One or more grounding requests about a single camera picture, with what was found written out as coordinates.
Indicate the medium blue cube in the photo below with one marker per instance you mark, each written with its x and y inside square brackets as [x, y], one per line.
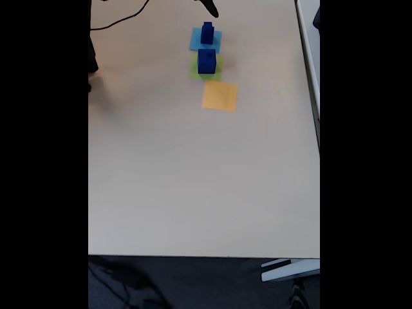
[206, 38]

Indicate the large blue cube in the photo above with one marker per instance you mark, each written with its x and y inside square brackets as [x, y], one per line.
[204, 66]

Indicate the blue paper square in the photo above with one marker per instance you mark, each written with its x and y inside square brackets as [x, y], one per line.
[194, 43]

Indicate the green paper square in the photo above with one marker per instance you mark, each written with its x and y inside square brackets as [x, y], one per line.
[219, 75]

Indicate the orange paper square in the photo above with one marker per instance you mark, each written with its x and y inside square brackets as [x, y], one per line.
[220, 96]

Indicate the dark blue object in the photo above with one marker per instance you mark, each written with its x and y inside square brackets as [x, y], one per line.
[317, 17]

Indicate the white neighbouring table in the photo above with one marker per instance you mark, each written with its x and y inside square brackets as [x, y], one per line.
[310, 48]

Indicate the white table foot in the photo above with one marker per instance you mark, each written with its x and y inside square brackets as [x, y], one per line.
[289, 270]

